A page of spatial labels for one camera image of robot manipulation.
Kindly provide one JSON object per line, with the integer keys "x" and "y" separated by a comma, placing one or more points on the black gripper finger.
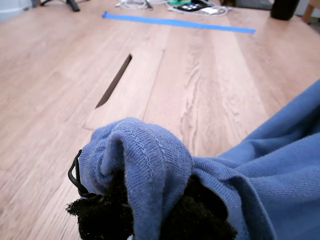
{"x": 105, "y": 220}
{"x": 200, "y": 220}

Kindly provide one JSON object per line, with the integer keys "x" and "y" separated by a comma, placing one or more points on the blue printed T-shirt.
{"x": 262, "y": 175}

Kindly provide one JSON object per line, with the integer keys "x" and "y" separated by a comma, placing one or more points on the long blue tape strip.
{"x": 175, "y": 22}

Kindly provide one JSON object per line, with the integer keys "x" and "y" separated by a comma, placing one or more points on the black power strip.
{"x": 190, "y": 7}

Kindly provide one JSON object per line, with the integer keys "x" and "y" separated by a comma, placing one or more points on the black cylinder container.
{"x": 285, "y": 10}

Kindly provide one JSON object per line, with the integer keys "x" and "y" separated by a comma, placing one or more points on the light wooden furniture piece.
{"x": 311, "y": 10}

